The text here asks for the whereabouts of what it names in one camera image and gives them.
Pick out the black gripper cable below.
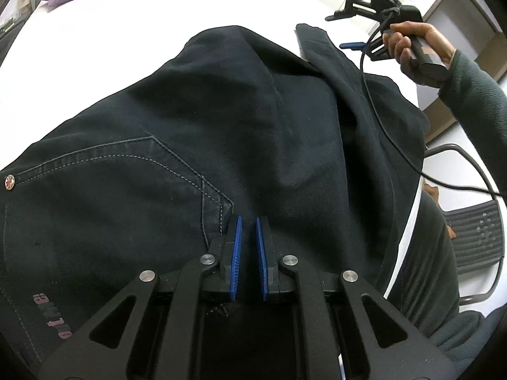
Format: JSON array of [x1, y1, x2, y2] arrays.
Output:
[[358, 7, 506, 203]]

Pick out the person's right hand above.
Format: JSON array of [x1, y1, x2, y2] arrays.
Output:
[[382, 21, 455, 88]]

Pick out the right forearm green sleeve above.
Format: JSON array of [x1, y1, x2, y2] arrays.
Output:
[[438, 50, 506, 194]]

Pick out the black denim pants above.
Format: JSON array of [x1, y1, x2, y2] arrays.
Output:
[[1, 24, 429, 371]]

